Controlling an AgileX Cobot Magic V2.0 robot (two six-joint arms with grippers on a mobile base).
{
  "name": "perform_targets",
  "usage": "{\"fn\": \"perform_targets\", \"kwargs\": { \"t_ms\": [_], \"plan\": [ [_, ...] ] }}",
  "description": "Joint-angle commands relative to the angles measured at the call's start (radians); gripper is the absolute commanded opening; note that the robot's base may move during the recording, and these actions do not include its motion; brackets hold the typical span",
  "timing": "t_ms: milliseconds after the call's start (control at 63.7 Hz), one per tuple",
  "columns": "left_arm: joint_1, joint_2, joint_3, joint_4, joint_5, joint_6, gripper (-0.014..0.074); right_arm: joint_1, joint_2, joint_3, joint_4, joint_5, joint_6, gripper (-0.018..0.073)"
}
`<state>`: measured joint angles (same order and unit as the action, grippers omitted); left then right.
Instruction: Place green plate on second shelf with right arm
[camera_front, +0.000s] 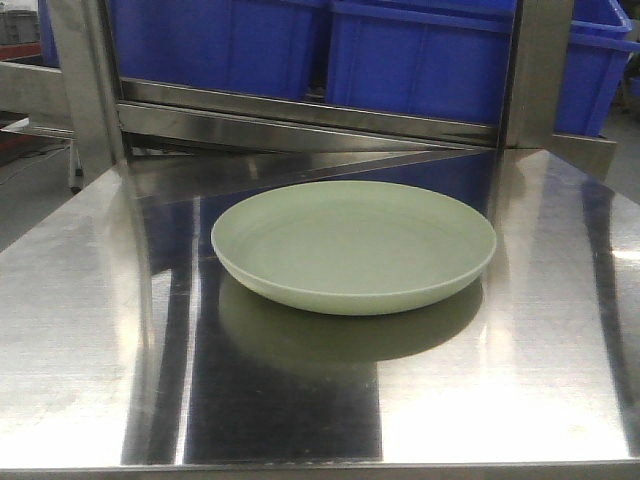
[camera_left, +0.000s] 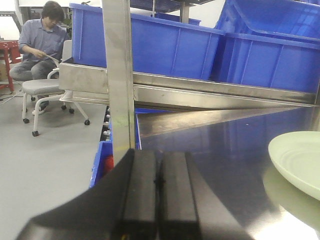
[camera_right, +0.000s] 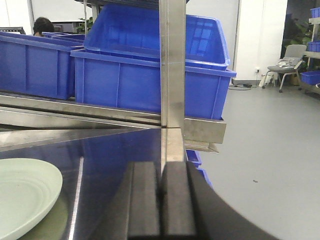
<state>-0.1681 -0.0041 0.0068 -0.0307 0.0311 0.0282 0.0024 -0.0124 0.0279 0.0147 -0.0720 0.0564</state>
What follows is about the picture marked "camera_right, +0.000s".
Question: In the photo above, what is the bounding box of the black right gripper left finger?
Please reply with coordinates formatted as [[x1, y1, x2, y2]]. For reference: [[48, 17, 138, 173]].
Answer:
[[90, 161, 160, 240]]

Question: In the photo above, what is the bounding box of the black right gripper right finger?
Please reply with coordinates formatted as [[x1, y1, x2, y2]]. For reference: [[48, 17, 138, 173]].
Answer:
[[161, 161, 275, 240]]

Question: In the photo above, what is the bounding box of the light green plate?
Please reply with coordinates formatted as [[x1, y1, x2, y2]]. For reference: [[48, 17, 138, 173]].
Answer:
[[0, 158, 63, 240]]

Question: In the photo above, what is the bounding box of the stainless steel shelf rack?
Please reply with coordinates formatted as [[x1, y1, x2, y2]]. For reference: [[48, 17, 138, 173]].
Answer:
[[0, 0, 228, 166]]

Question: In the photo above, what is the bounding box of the distant shelf rack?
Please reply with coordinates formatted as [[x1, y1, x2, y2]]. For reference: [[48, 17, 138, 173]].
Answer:
[[298, 16, 320, 96]]

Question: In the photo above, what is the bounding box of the blue bin lower right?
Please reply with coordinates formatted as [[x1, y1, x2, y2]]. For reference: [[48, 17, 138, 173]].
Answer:
[[70, 49, 236, 120]]

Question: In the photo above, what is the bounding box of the blue bin left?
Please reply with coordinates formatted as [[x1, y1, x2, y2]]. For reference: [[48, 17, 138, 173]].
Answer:
[[0, 32, 82, 100]]

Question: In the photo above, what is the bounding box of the small blue bin on rack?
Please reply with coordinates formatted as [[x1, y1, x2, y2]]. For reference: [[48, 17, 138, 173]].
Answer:
[[301, 70, 320, 85]]

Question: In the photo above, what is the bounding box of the blue bin tilted on top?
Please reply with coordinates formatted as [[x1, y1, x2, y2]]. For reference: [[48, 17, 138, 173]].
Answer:
[[83, 3, 231, 70]]

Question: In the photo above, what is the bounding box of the grey office chair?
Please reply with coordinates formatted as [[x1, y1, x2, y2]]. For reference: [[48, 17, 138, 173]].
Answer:
[[258, 44, 307, 93]]

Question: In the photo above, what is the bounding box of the green potted plant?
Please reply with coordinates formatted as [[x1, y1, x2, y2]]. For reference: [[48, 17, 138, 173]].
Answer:
[[282, 14, 312, 48]]

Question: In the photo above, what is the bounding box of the person with black hair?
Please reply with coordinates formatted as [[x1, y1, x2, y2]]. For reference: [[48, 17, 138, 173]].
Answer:
[[33, 17, 55, 37]]

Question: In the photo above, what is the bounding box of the black cable on floor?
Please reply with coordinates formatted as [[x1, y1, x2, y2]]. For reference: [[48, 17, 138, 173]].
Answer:
[[228, 83, 253, 90]]

